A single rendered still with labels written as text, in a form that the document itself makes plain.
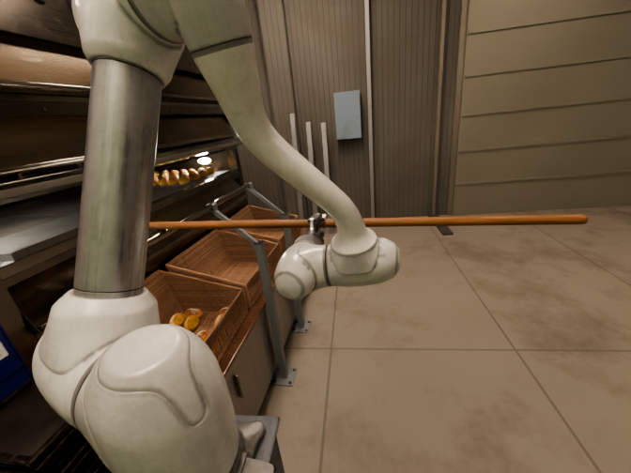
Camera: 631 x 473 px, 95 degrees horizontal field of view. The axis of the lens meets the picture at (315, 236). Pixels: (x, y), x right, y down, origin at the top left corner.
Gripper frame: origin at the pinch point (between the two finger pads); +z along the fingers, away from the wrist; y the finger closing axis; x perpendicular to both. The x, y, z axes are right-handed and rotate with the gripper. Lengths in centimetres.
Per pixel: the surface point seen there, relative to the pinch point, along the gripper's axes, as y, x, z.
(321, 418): 118, -13, 12
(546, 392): 117, 108, 41
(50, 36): -73, -100, 15
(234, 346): 60, -47, 1
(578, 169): 62, 280, 352
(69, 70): -62, -100, 18
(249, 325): 60, -46, 16
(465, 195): 87, 141, 342
